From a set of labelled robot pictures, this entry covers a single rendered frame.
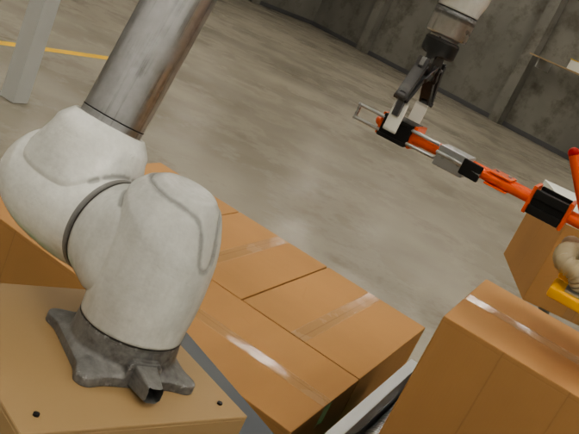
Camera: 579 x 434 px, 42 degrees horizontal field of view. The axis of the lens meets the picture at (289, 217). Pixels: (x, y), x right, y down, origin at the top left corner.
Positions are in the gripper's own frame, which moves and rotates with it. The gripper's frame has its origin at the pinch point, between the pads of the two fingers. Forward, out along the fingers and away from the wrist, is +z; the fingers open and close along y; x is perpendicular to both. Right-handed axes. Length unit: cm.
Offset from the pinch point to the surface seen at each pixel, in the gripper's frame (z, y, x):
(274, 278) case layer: 66, 46, 29
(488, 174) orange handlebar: 0.2, -2.0, -21.6
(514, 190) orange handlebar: 0.6, -2.0, -27.9
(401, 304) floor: 121, 240, 27
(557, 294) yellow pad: 12.2, -13.1, -45.1
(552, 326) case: 26, 15, -47
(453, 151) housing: -0.6, -2.3, -13.2
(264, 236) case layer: 66, 73, 50
